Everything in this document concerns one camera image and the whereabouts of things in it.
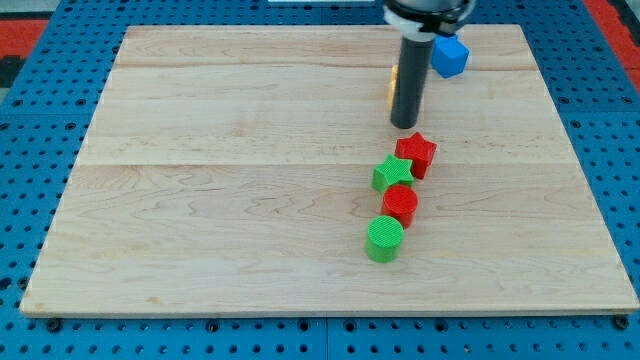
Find green star block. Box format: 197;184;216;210
371;154;414;194

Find red cylinder block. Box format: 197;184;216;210
380;185;419;229

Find green cylinder block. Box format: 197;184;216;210
365;215;404;263

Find wooden board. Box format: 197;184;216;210
20;25;639;318

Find red star block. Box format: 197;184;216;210
394;132;438;180

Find yellow block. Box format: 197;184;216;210
387;64;399;111

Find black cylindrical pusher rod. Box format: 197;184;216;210
390;38;434;129

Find blue cube block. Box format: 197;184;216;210
431;35;470;78

